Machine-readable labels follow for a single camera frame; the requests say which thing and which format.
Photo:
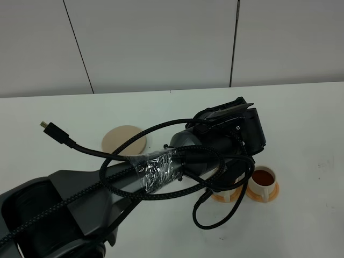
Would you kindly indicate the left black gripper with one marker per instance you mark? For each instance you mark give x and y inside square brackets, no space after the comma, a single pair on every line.
[234,128]

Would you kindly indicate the orange cup saucer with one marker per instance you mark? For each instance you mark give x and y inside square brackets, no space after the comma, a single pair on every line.
[217,198]
[262,194]

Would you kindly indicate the right white teacup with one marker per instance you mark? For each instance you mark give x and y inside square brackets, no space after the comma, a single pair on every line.
[263,176]

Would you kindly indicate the beige round teapot coaster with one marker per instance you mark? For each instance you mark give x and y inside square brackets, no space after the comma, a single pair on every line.
[119,135]

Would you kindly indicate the right orange cup saucer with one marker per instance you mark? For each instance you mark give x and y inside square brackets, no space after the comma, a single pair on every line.
[262,194]

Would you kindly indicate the white teacup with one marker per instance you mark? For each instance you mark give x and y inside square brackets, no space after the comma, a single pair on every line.
[263,176]
[227,194]

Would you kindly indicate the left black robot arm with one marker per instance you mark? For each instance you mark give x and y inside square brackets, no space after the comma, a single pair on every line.
[75,213]

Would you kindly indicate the left white teacup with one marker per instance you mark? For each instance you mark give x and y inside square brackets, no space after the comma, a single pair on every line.
[227,194]

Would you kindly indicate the left orange cup saucer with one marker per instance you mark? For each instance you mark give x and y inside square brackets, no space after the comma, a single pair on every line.
[217,198]

